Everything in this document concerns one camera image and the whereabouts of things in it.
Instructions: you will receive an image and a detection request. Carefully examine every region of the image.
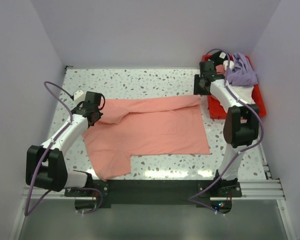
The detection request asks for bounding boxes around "salmon pink t shirt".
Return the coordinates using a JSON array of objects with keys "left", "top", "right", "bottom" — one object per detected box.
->
[{"left": 82, "top": 95, "right": 210, "bottom": 181}]

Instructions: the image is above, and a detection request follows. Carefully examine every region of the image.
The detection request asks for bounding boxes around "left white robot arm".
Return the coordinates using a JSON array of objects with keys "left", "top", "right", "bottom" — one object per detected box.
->
[{"left": 25, "top": 91, "right": 105, "bottom": 196}]

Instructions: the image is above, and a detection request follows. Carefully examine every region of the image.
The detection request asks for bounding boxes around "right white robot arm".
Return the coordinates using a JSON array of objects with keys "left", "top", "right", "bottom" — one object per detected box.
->
[{"left": 193, "top": 60, "right": 263, "bottom": 197}]

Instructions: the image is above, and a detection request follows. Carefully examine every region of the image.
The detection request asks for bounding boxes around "dusty rose t shirt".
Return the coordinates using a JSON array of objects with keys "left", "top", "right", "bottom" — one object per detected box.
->
[{"left": 215, "top": 64, "right": 227, "bottom": 76}]

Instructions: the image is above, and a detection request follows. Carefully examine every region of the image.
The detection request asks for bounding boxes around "black t shirt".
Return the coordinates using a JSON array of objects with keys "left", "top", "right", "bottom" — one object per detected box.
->
[{"left": 208, "top": 51, "right": 229, "bottom": 67}]

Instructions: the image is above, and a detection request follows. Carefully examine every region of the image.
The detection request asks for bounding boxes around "red plastic bin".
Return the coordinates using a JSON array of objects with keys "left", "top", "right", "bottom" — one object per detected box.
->
[{"left": 201, "top": 54, "right": 267, "bottom": 121}]

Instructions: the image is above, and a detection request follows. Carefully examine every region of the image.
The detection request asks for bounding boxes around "lavender t shirt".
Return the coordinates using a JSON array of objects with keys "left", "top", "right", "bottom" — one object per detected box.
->
[{"left": 226, "top": 52, "right": 258, "bottom": 87}]

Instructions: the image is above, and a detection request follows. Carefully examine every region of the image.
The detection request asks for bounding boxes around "white t shirt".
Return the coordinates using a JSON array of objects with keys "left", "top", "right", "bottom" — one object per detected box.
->
[{"left": 223, "top": 60, "right": 255, "bottom": 104}]

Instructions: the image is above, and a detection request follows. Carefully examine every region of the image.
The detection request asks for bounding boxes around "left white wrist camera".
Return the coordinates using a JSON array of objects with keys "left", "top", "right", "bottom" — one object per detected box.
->
[{"left": 73, "top": 89, "right": 86, "bottom": 103}]

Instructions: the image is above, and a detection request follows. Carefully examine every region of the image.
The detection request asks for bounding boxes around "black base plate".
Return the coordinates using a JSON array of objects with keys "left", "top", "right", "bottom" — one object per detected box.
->
[{"left": 64, "top": 179, "right": 243, "bottom": 213}]

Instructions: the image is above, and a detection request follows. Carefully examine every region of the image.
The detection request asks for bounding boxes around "aluminium frame rail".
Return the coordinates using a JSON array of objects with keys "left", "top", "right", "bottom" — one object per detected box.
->
[{"left": 9, "top": 147, "right": 297, "bottom": 240}]

